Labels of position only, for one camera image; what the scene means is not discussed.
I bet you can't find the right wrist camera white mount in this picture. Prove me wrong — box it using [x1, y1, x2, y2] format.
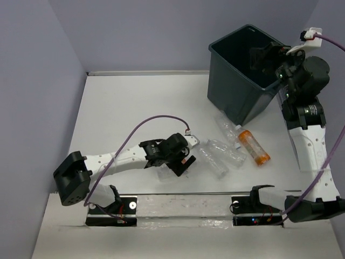
[286, 28, 322, 55]

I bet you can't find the dark green plastic bin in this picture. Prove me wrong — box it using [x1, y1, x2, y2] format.
[207, 24, 280, 126]

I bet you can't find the clear bottle orange blue label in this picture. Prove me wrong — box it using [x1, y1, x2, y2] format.
[156, 164, 189, 183]

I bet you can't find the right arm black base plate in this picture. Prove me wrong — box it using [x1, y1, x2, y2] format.
[229, 196, 283, 227]

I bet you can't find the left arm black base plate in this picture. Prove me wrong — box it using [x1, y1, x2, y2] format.
[85, 195, 137, 227]

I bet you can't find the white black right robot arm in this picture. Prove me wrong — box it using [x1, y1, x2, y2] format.
[248, 42, 344, 223]

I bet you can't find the orange liquid bottle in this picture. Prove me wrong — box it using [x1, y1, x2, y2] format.
[235, 125, 271, 166]

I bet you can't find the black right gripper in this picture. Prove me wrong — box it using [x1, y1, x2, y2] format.
[250, 41, 312, 99]

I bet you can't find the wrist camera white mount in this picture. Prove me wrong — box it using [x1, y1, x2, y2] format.
[183, 129, 200, 149]
[286, 28, 322, 55]

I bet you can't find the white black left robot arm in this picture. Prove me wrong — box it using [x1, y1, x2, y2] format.
[53, 133, 199, 213]

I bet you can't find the clear bottle near bin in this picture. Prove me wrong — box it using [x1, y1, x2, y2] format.
[214, 112, 238, 145]

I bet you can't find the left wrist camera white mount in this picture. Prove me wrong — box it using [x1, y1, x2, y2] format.
[183, 129, 200, 149]

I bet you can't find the clear crushed bottle centre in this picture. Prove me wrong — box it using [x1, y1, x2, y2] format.
[197, 146, 230, 180]

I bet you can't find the clear bottle white cap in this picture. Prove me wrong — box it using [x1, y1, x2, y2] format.
[205, 139, 247, 168]

